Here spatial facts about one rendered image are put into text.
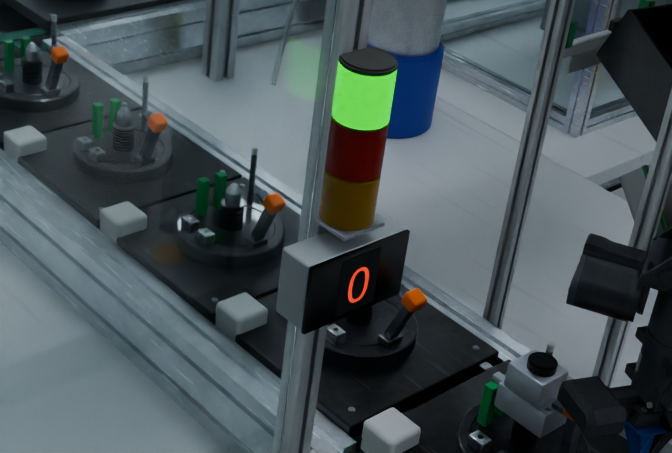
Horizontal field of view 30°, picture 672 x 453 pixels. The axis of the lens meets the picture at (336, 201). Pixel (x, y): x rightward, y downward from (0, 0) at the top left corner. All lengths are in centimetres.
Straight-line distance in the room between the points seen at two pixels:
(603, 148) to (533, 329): 62
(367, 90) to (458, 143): 116
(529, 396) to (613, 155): 104
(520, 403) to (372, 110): 39
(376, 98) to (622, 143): 131
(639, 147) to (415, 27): 49
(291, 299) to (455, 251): 78
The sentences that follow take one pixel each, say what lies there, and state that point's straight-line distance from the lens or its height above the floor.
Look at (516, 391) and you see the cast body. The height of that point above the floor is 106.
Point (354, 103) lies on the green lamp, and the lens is 105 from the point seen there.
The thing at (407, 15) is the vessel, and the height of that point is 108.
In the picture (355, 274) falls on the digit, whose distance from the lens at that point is 113.
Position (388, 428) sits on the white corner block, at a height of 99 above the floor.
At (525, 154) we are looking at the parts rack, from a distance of 148.
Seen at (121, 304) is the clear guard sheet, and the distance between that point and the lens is 104.
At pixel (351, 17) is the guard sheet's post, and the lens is 105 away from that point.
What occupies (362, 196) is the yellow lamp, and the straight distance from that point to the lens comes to 109.
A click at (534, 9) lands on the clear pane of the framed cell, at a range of 231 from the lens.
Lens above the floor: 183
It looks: 30 degrees down
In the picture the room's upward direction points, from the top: 8 degrees clockwise
